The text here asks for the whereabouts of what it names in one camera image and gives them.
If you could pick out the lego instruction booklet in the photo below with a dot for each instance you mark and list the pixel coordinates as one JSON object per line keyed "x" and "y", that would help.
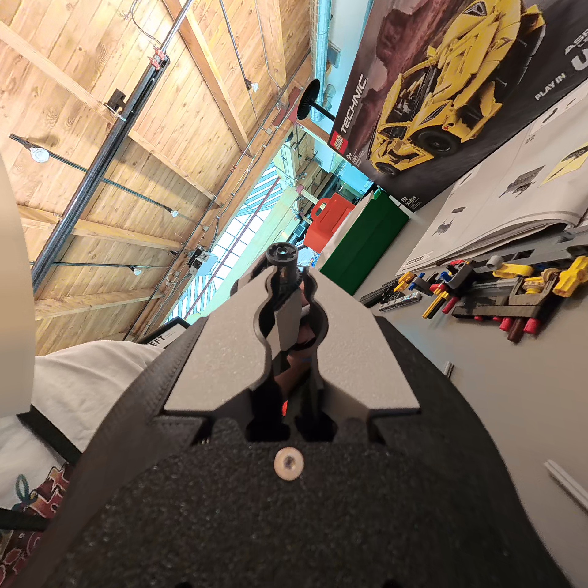
{"x": 505, "y": 197}

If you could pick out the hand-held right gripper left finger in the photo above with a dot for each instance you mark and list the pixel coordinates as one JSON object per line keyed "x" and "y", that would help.
{"x": 216, "y": 363}

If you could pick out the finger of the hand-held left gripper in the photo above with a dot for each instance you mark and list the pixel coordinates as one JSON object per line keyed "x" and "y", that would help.
{"x": 289, "y": 321}

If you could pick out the grey lego differential housing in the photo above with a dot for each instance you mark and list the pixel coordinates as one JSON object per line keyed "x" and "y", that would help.
{"x": 281, "y": 252}

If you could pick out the person's left hand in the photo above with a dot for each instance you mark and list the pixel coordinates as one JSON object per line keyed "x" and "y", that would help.
{"x": 305, "y": 337}

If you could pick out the white ceiling device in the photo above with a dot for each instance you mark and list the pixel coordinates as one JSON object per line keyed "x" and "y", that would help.
{"x": 200, "y": 259}

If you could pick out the green plastic bin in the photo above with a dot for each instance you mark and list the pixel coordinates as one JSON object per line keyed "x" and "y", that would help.
{"x": 367, "y": 248}

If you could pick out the yellow car lego set box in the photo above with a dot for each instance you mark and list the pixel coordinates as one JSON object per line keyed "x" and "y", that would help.
{"x": 459, "y": 92}

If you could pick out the framed black white marker sign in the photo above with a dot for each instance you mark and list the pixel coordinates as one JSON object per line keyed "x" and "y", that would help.
{"x": 167, "y": 333}

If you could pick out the orange-red bag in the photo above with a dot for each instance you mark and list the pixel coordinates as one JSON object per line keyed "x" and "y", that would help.
{"x": 328, "y": 220}

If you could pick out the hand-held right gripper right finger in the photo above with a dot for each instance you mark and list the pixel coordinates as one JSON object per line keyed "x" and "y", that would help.
{"x": 367, "y": 363}

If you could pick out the lego chassis assembly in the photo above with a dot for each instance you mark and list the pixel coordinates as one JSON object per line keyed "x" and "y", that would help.
{"x": 496, "y": 294}

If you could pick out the black disc ceiling fixture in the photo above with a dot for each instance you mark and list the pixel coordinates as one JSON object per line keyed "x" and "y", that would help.
{"x": 307, "y": 99}

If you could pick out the person's left forearm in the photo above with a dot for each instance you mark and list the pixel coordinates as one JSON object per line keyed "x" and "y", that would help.
{"x": 291, "y": 381}

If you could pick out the person's white printed shirt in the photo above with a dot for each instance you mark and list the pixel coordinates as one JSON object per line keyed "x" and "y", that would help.
{"x": 82, "y": 376}

